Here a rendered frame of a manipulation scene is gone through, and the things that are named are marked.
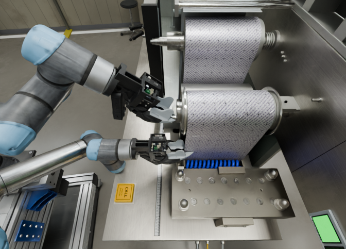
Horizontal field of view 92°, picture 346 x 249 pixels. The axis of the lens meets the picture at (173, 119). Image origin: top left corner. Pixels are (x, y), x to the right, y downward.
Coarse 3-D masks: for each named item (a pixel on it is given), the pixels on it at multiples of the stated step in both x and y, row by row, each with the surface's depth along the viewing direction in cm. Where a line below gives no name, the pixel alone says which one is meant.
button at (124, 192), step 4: (120, 184) 70; (124, 184) 70; (128, 184) 70; (132, 184) 70; (116, 188) 69; (120, 188) 69; (124, 188) 69; (128, 188) 69; (132, 188) 69; (116, 192) 68; (120, 192) 68; (124, 192) 68; (128, 192) 68; (132, 192) 68; (116, 196) 67; (120, 196) 67; (124, 196) 67; (128, 196) 67; (132, 196) 68; (116, 200) 66; (120, 200) 66; (124, 200) 66; (128, 200) 66; (132, 200) 68
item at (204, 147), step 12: (192, 144) 56; (204, 144) 56; (216, 144) 56; (228, 144) 56; (240, 144) 56; (252, 144) 56; (192, 156) 63; (204, 156) 63; (216, 156) 63; (228, 156) 63; (240, 156) 63
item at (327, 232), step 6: (324, 216) 39; (318, 222) 40; (324, 222) 39; (330, 222) 37; (318, 228) 40; (324, 228) 39; (330, 228) 37; (324, 234) 39; (330, 234) 37; (324, 240) 39; (330, 240) 37; (336, 240) 36
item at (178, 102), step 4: (180, 100) 49; (176, 104) 53; (180, 104) 48; (176, 108) 53; (180, 108) 48; (176, 112) 53; (180, 112) 48; (180, 116) 48; (176, 120) 53; (180, 120) 49
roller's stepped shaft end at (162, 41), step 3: (153, 39) 58; (156, 39) 58; (159, 39) 58; (162, 39) 58; (165, 39) 58; (150, 42) 59; (153, 42) 59; (156, 42) 58; (159, 42) 58; (162, 42) 58; (165, 42) 58; (162, 45) 59; (165, 45) 59
